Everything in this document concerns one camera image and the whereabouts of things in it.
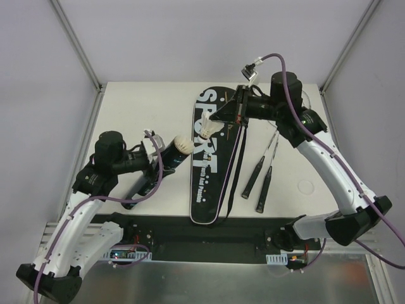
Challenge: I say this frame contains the white feather shuttlecock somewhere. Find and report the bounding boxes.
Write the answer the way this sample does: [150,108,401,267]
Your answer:
[173,135,194,155]
[197,111,225,143]

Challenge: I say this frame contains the black shuttlecock tube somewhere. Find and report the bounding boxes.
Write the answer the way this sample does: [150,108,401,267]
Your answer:
[125,132,194,201]

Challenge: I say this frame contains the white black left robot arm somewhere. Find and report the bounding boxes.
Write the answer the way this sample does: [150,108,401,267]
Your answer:
[16,130,194,303]

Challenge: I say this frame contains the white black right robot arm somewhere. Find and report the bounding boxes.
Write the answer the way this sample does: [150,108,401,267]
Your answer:
[210,72,392,251]

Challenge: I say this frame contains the badminton racket black grip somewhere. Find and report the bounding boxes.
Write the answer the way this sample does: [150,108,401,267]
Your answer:
[241,131,278,200]
[255,136,279,213]

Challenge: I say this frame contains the black racket bag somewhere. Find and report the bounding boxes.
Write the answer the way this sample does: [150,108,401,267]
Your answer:
[190,86,243,226]

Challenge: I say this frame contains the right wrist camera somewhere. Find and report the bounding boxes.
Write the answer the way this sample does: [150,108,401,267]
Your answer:
[241,63,259,86]

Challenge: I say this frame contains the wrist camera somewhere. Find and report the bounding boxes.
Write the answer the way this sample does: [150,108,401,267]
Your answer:
[141,129,166,162]
[241,63,259,86]

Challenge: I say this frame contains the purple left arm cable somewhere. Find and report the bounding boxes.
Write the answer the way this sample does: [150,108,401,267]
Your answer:
[33,132,164,304]

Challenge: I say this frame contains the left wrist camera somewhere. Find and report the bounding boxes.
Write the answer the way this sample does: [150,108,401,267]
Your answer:
[141,129,166,162]

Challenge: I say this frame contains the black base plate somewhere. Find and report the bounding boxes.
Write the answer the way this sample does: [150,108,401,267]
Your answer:
[91,215,320,263]

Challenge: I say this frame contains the aluminium frame rail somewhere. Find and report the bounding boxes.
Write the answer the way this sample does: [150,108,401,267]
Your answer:
[40,221,383,254]

